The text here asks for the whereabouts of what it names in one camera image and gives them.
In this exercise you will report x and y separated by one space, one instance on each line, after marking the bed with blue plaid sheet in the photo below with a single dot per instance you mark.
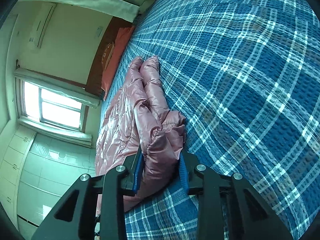
237 80

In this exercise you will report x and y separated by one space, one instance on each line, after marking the pale green curtain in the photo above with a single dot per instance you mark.
55 132
62 90
82 1

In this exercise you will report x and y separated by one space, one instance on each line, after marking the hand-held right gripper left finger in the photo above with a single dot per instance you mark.
139 175

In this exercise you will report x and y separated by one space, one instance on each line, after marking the wooden headboard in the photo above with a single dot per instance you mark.
100 55

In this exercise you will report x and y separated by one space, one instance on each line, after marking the white framed window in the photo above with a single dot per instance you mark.
55 110

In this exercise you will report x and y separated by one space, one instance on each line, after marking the brown patterned cushion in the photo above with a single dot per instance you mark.
108 55

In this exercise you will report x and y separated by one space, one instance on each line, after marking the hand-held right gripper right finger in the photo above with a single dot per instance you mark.
183 177

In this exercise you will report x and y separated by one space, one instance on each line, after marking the pink puffer jacket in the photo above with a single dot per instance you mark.
127 120

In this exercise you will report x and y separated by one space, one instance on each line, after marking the white wall socket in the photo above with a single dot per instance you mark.
99 31

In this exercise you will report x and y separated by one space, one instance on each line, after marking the pale patterned wardrobe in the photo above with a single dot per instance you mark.
45 175

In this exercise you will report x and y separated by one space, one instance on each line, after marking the pink pillow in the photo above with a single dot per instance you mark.
117 55

